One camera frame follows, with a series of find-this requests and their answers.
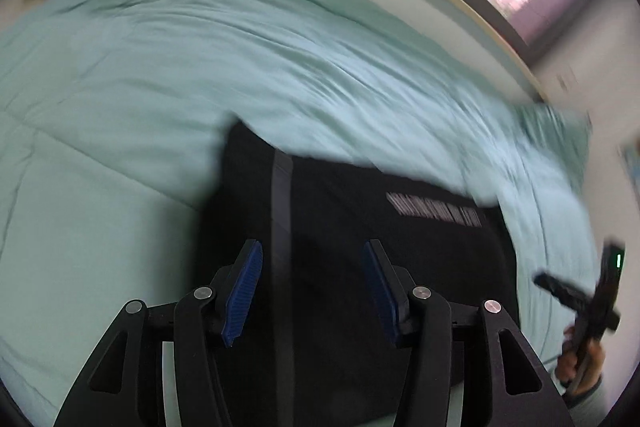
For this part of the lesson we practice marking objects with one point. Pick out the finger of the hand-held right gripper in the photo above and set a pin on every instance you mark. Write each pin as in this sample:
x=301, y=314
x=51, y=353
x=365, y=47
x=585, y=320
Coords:
x=562, y=289

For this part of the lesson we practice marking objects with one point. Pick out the person's right forearm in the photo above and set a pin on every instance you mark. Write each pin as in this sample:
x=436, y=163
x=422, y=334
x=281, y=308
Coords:
x=590, y=394

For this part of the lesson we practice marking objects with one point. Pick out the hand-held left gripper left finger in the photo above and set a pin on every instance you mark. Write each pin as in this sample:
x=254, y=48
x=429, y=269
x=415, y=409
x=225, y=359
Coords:
x=245, y=292

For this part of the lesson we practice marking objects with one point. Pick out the black pants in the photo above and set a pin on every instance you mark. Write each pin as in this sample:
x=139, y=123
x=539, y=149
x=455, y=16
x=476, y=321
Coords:
x=340, y=217

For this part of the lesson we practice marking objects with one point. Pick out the light green quilt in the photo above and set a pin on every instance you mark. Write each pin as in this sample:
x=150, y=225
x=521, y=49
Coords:
x=150, y=82

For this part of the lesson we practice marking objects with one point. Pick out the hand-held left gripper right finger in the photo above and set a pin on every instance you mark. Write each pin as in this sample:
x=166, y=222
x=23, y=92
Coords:
x=380, y=289

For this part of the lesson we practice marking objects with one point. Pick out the person's right hand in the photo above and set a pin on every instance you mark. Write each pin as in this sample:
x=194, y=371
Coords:
x=570, y=362

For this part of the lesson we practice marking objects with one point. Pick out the colourful map wall poster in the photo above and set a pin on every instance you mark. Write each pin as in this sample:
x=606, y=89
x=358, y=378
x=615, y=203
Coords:
x=629, y=167

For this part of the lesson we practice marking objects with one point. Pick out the white wall outlet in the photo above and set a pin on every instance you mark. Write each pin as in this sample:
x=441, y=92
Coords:
x=566, y=80

